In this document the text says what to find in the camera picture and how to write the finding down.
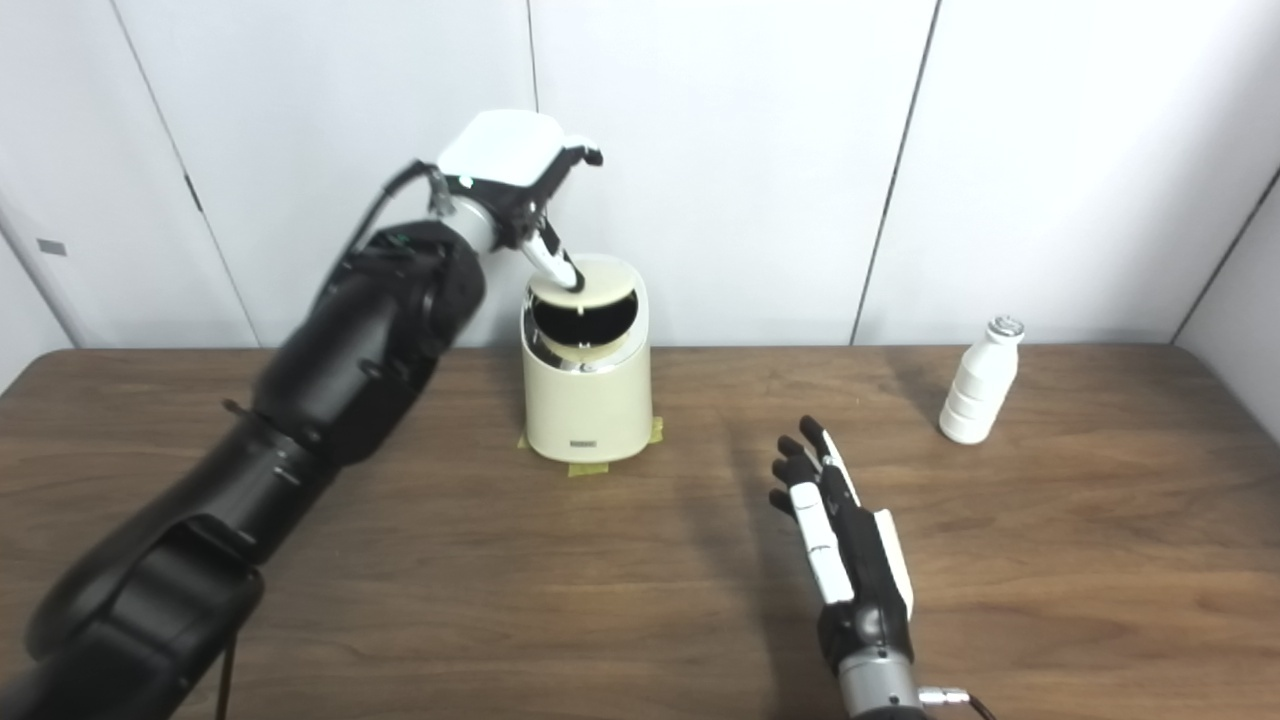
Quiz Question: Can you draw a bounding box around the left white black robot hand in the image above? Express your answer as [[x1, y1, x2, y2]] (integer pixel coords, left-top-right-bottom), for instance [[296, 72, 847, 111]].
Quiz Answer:
[[437, 110, 604, 294]]

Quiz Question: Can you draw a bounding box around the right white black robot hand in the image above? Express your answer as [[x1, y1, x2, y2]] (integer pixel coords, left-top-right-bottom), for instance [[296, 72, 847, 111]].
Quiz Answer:
[[770, 416, 916, 666]]

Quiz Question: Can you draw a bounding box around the round cream bin lid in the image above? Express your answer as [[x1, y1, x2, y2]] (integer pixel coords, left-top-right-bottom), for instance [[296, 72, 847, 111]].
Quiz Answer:
[[528, 262, 641, 306]]

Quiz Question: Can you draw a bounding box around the small white plastic bottle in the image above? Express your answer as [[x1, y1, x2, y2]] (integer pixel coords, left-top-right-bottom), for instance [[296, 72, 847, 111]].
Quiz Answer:
[[938, 316, 1026, 446]]

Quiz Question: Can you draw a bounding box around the cream-colored trash bin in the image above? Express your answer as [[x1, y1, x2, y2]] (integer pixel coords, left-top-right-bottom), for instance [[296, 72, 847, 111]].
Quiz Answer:
[[520, 255, 653, 464]]

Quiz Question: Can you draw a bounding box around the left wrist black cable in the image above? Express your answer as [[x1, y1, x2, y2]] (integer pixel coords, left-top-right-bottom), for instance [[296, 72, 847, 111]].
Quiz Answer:
[[310, 160, 446, 311]]

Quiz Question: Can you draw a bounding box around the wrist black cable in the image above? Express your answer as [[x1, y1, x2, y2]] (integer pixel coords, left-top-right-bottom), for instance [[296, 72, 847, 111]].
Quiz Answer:
[[310, 160, 446, 311], [918, 686, 1001, 720]]

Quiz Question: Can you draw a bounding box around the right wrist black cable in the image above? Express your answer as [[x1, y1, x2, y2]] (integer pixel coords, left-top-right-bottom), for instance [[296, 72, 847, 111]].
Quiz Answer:
[[918, 686, 1001, 720]]

